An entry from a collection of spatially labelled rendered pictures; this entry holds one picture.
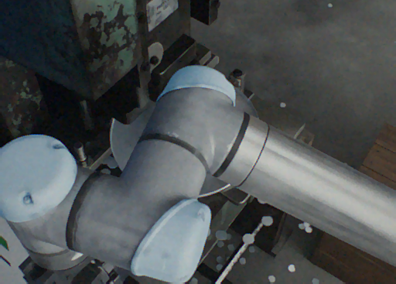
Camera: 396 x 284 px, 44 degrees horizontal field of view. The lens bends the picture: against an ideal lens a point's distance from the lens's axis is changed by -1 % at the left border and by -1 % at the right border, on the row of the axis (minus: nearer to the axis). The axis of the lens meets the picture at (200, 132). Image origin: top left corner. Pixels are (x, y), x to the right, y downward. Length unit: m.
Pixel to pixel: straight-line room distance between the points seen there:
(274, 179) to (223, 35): 1.83
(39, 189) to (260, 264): 1.31
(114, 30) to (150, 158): 0.22
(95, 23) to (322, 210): 0.32
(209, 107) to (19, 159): 0.18
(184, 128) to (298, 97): 1.63
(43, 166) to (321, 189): 0.27
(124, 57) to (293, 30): 1.76
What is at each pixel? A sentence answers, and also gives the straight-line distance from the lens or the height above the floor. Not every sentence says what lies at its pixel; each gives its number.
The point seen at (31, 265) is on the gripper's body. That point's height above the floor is 1.04.
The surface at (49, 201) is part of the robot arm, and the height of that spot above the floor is 1.19.
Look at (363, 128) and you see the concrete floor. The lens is 2.05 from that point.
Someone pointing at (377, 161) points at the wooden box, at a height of 0.35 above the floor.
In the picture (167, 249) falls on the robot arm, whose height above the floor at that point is 1.17.
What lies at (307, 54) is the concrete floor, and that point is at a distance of 2.26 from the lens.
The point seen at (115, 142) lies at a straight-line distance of 0.95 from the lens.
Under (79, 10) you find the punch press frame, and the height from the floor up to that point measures 1.20.
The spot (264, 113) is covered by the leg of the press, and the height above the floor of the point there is 0.64.
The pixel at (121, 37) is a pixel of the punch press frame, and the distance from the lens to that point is 0.63.
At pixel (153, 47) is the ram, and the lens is 0.77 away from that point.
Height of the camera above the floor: 1.55
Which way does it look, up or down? 54 degrees down
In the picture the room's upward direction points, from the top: 1 degrees clockwise
